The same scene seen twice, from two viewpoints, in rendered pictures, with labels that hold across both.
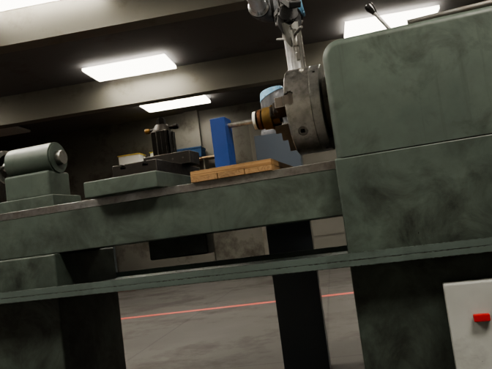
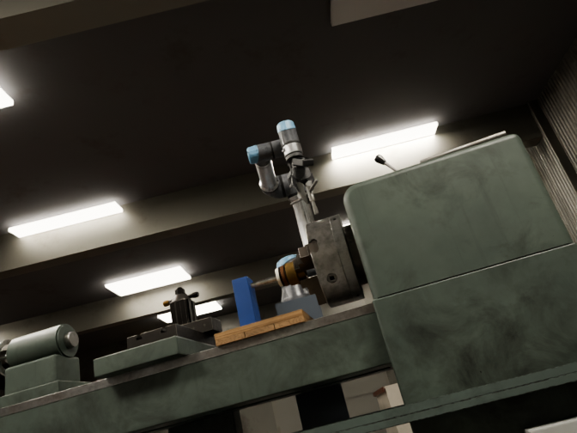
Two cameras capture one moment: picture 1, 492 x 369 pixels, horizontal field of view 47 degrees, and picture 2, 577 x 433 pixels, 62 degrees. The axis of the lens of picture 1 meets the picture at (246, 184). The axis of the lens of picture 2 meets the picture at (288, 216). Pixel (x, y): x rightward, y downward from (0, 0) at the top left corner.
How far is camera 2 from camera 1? 46 cm
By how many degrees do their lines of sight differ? 20
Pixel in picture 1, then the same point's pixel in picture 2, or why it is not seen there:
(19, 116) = not seen: hidden behind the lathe
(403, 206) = (458, 343)
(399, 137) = (437, 269)
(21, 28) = (49, 247)
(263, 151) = not seen: hidden behind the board
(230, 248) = not seen: outside the picture
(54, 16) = (80, 234)
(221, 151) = (245, 312)
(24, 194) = (26, 385)
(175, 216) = (199, 387)
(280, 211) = (318, 367)
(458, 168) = (507, 294)
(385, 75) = (410, 210)
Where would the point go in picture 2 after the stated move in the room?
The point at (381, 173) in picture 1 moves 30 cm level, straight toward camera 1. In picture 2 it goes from (426, 309) to (436, 285)
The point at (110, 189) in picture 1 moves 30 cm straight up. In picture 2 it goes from (124, 363) to (116, 276)
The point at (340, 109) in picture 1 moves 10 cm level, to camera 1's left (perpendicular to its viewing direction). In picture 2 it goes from (370, 247) to (339, 254)
